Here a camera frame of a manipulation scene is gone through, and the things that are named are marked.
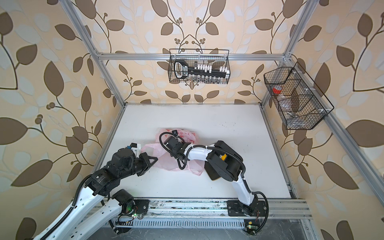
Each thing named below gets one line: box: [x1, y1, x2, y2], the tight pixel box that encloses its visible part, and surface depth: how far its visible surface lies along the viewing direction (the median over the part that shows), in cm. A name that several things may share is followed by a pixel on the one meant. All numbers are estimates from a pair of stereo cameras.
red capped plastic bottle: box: [272, 85, 286, 101], surface depth 88 cm
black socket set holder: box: [174, 59, 230, 79], surface depth 84 cm
